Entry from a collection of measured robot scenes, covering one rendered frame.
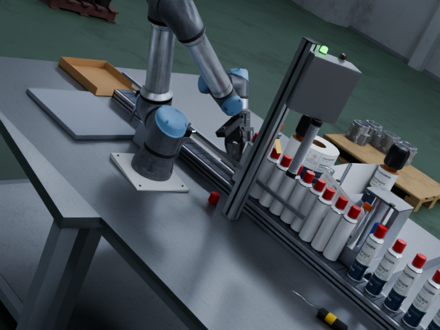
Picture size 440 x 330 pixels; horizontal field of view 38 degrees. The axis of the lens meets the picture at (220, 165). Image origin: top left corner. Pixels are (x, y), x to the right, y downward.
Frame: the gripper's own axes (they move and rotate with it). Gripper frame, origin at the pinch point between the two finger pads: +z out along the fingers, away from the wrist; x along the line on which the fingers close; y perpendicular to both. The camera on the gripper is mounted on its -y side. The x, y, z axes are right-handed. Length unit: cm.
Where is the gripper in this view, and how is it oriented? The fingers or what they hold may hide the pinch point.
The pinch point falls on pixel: (234, 164)
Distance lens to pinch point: 242.5
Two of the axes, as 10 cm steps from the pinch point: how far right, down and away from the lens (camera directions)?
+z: 0.0, 10.0, 0.5
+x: -7.5, -0.4, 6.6
